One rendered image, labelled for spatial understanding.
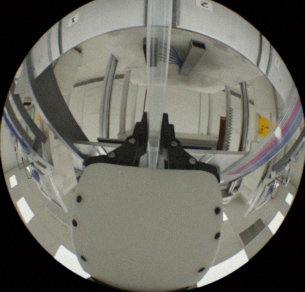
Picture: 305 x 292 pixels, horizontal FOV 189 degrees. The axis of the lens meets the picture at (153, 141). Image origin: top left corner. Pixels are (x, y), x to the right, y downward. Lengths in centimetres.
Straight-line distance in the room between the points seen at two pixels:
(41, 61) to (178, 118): 191
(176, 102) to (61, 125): 184
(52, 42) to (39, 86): 9
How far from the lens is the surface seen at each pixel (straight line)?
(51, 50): 15
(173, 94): 195
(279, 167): 133
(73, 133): 27
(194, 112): 200
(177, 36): 40
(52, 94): 23
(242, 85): 71
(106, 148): 21
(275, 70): 17
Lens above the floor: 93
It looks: 11 degrees up
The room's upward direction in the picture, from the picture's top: 176 degrees counter-clockwise
